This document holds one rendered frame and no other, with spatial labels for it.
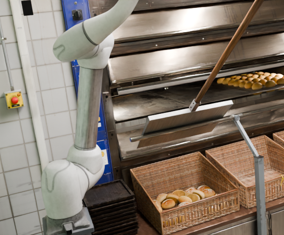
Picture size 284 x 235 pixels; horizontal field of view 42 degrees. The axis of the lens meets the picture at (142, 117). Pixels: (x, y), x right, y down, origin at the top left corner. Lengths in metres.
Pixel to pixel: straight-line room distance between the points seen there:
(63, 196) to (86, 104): 0.39
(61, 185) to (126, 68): 1.14
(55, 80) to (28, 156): 0.51
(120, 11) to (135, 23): 1.15
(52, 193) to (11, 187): 0.94
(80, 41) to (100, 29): 0.09
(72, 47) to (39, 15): 0.96
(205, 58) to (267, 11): 0.61
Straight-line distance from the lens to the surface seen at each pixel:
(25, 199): 2.53
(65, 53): 1.45
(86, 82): 1.60
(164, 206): 2.55
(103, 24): 1.37
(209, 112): 2.26
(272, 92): 3.08
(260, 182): 2.39
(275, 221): 2.67
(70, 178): 1.57
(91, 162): 1.70
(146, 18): 2.54
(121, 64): 2.47
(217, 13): 2.77
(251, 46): 2.94
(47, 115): 2.39
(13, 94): 2.28
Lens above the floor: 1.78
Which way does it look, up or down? 14 degrees down
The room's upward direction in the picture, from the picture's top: 7 degrees counter-clockwise
